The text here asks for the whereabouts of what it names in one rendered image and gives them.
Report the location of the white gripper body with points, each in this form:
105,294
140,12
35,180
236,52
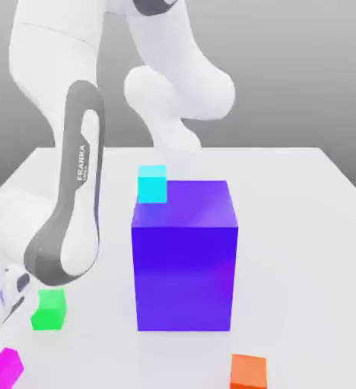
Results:
12,329

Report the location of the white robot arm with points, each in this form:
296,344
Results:
53,60

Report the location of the small green cube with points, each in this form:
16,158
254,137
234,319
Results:
48,316

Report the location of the small magenta cube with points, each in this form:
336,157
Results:
4,369

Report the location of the small cyan cube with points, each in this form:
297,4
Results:
152,188

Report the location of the small orange cube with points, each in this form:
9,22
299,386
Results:
248,372

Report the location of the large purple box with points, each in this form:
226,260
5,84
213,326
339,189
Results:
184,273

